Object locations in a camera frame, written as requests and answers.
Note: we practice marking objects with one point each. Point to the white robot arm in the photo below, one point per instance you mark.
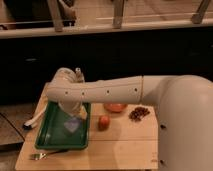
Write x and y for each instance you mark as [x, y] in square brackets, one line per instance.
[183, 104]

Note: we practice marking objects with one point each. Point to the metal fork black handle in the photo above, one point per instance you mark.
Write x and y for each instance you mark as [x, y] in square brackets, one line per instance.
[39, 156]

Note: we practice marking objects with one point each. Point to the green plastic tray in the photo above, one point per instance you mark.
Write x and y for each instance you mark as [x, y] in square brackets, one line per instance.
[54, 136]

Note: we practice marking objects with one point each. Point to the orange fruit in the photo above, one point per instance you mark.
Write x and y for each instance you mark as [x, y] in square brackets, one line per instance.
[103, 122]

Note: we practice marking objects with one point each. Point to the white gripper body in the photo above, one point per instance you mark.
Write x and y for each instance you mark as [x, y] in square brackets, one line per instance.
[74, 109]

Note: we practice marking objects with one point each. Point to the white handled brush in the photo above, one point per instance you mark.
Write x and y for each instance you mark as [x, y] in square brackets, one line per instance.
[30, 124]

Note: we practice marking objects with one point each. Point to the pile of brown nuts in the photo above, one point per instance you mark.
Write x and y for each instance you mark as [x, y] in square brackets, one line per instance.
[138, 113]

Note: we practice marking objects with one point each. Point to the clear small bottle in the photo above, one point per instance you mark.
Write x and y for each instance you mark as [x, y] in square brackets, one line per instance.
[79, 75]

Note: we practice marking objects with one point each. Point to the orange bowl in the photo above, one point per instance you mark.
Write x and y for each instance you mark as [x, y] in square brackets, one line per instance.
[115, 108]

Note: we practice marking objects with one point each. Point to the blue sponge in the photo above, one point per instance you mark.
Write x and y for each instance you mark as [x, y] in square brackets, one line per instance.
[72, 124]

